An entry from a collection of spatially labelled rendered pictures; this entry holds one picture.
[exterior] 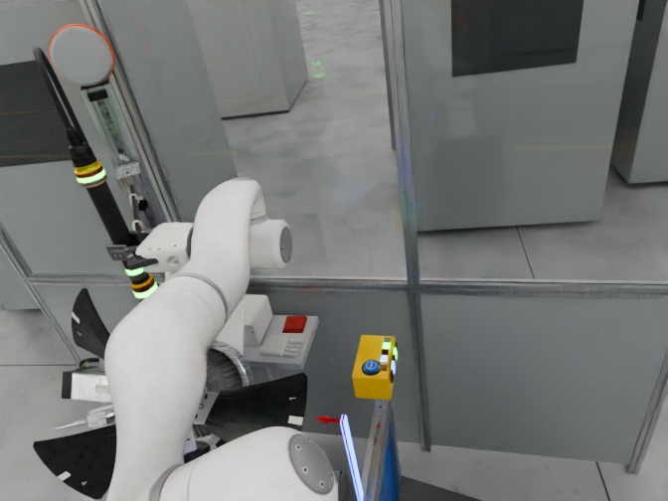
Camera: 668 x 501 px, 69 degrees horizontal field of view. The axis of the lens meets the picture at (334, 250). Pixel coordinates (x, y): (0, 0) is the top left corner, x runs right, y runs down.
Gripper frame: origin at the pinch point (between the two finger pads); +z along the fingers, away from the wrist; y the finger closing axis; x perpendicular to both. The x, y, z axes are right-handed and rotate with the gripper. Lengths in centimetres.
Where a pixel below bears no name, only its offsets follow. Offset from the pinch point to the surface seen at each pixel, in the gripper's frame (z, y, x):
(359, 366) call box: -32, 25, -58
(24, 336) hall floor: 241, 128, -164
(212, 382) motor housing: 3, 10, -50
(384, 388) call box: -39, 21, -62
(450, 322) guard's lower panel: -56, 70, -83
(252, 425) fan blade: -14.6, -3.9, -46.4
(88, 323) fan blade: 30.4, 9.3, -29.8
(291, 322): 2, 61, -77
